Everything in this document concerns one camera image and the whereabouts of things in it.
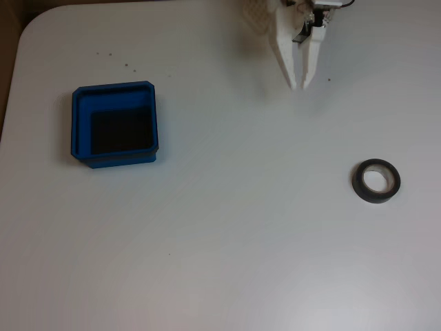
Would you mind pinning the black tape roll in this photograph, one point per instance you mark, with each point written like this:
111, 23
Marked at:
360, 188

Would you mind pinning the blue square box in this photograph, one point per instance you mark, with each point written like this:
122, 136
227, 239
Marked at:
80, 120

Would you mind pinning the white camera box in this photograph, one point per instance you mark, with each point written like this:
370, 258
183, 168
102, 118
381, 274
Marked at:
329, 3

